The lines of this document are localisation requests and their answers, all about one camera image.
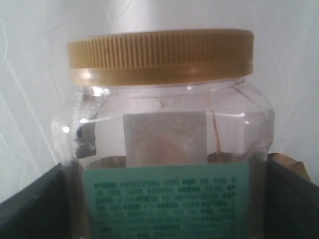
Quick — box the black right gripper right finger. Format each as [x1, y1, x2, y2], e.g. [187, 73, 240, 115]
[266, 159, 319, 239]

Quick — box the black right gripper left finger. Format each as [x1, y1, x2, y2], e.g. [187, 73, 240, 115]
[0, 162, 85, 239]

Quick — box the brown paper shopping bag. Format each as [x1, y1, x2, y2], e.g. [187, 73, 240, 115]
[207, 152, 311, 182]

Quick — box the clear jar gold lid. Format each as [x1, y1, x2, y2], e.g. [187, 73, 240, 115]
[51, 29, 275, 239]

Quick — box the white backdrop curtain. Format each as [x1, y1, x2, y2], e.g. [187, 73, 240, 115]
[0, 0, 319, 201]

